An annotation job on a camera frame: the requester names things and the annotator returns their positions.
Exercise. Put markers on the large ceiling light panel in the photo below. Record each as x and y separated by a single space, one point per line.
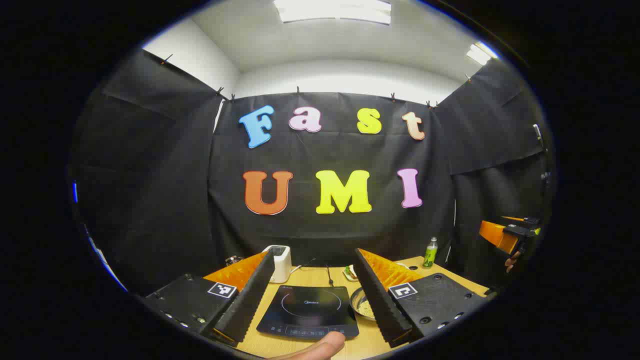
330 10

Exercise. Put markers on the pile of soybeans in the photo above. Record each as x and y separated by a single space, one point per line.
368 308

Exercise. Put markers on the white toaster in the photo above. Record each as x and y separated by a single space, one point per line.
282 265

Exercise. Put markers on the small ceiling light panel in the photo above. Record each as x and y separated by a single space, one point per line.
479 54

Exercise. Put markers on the black backdrop cloth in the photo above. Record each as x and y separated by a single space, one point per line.
325 235

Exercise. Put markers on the black induction cooktop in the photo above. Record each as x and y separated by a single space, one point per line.
310 305

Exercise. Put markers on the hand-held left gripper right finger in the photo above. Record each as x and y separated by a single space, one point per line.
380 300

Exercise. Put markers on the plate with sandwich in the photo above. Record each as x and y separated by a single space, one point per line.
350 272

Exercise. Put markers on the green drink bottle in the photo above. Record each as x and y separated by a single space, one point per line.
430 256

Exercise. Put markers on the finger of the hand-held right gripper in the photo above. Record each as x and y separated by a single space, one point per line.
495 236

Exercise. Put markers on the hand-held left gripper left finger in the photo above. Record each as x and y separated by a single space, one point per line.
250 295

